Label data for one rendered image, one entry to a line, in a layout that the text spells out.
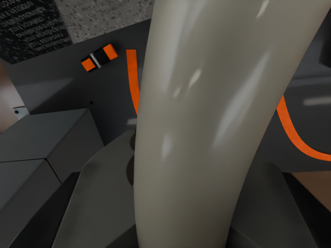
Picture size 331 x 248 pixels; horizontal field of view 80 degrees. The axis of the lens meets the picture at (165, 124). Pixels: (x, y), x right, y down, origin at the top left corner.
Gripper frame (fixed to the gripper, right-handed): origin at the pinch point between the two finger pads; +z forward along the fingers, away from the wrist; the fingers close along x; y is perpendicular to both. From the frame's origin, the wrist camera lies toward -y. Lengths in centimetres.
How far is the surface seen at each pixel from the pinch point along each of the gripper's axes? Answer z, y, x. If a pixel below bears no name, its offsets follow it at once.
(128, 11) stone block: 23.9, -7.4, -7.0
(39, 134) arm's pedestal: 65, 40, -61
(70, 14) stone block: 22.6, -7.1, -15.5
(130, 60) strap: 85, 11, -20
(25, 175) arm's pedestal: 38, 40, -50
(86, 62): 84, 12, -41
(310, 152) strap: 84, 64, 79
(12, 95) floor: 90, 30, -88
